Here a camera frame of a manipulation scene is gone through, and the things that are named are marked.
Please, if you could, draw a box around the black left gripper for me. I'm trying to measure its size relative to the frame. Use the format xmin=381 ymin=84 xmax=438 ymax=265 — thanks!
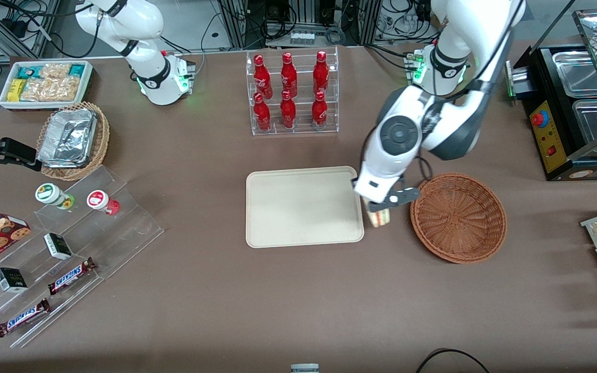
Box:
xmin=368 ymin=187 xmax=421 ymax=213

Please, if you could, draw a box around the triangle sandwich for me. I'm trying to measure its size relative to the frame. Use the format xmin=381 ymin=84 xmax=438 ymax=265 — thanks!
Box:
xmin=365 ymin=196 xmax=391 ymax=229

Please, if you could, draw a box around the cream plastic tray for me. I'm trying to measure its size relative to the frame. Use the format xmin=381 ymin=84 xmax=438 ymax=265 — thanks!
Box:
xmin=246 ymin=166 xmax=365 ymax=249

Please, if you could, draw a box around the brown wicker basket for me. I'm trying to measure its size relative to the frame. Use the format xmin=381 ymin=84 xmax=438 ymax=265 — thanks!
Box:
xmin=410 ymin=172 xmax=508 ymax=264

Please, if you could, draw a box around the light wicker basket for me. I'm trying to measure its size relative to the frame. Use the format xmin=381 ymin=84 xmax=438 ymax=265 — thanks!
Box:
xmin=36 ymin=102 xmax=110 ymax=181

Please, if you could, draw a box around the green lidded yogurt cup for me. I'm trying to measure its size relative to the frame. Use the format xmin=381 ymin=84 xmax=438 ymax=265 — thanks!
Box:
xmin=35 ymin=183 xmax=76 ymax=210

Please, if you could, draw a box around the aluminium foil container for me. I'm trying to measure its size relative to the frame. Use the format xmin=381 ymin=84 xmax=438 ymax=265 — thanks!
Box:
xmin=37 ymin=108 xmax=97 ymax=168

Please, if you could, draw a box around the white snack bin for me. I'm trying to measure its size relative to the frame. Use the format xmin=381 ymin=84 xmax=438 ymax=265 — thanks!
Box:
xmin=0 ymin=60 xmax=94 ymax=112

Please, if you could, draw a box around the clear cracker bag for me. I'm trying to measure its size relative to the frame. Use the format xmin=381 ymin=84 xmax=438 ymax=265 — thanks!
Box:
xmin=20 ymin=76 xmax=82 ymax=103
xmin=39 ymin=63 xmax=72 ymax=80

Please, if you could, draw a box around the red lidded yogurt cup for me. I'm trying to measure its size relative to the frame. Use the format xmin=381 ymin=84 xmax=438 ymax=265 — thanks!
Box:
xmin=87 ymin=190 xmax=121 ymax=216

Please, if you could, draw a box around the small black carton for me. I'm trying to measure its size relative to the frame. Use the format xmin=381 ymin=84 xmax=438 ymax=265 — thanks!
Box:
xmin=0 ymin=267 xmax=29 ymax=294
xmin=44 ymin=233 xmax=73 ymax=261

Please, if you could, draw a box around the clear acrylic bottle rack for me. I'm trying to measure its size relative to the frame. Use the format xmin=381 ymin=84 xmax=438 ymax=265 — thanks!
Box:
xmin=246 ymin=46 xmax=339 ymax=136

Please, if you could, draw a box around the red cola bottle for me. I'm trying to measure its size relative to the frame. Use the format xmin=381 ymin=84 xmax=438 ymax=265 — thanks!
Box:
xmin=311 ymin=91 xmax=328 ymax=128
xmin=313 ymin=50 xmax=330 ymax=95
xmin=281 ymin=52 xmax=298 ymax=98
xmin=253 ymin=92 xmax=272 ymax=132
xmin=253 ymin=54 xmax=273 ymax=100
xmin=280 ymin=90 xmax=297 ymax=129

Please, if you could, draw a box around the clear acrylic stepped display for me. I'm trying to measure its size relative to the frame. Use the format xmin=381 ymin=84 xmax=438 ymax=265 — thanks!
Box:
xmin=0 ymin=165 xmax=165 ymax=349

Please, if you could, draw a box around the snickers chocolate bar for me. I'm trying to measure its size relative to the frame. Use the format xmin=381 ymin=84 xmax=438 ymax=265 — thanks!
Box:
xmin=48 ymin=257 xmax=97 ymax=296
xmin=0 ymin=298 xmax=51 ymax=338

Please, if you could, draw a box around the black hot food display case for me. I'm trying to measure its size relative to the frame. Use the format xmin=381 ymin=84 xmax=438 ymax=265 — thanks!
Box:
xmin=505 ymin=8 xmax=597 ymax=182

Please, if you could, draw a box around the black floor cable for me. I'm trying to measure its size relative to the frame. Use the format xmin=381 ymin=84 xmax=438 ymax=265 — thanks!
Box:
xmin=415 ymin=348 xmax=492 ymax=373

